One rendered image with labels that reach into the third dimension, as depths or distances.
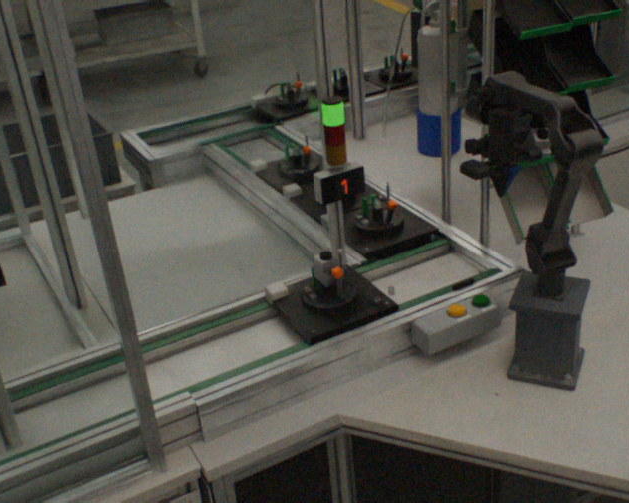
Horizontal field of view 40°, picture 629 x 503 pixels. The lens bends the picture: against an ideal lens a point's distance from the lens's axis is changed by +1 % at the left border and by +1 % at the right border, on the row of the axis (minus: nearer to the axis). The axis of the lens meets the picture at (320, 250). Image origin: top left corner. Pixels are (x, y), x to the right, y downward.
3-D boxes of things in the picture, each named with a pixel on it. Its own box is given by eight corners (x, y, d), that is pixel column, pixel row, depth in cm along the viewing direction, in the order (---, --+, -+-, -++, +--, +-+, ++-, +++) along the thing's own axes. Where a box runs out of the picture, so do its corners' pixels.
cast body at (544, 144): (548, 161, 211) (556, 141, 206) (530, 162, 210) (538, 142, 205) (537, 137, 216) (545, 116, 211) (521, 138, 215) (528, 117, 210)
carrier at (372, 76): (436, 80, 348) (436, 49, 342) (386, 93, 338) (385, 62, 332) (403, 67, 367) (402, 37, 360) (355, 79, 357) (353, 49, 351)
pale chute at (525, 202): (562, 234, 220) (570, 228, 216) (516, 245, 217) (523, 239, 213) (524, 137, 227) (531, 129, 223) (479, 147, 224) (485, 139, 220)
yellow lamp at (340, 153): (350, 162, 204) (349, 143, 201) (332, 167, 202) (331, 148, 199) (340, 155, 207) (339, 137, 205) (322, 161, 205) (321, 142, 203)
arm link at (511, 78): (602, 152, 162) (606, 98, 158) (567, 163, 160) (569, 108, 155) (510, 115, 187) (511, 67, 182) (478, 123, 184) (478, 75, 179)
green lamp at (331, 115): (348, 122, 199) (346, 102, 196) (329, 127, 197) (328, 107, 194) (337, 116, 203) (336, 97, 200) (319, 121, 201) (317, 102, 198)
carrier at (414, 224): (439, 234, 233) (438, 193, 227) (364, 260, 224) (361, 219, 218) (390, 204, 252) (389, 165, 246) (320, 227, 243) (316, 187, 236)
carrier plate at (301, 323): (398, 311, 201) (398, 303, 200) (311, 345, 192) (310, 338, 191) (347, 269, 220) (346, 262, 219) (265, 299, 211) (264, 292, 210)
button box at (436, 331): (501, 325, 201) (502, 303, 198) (428, 356, 193) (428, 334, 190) (482, 312, 207) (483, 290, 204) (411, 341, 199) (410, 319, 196)
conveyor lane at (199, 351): (498, 301, 218) (499, 268, 213) (194, 426, 185) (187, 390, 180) (433, 257, 240) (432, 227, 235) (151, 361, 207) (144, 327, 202)
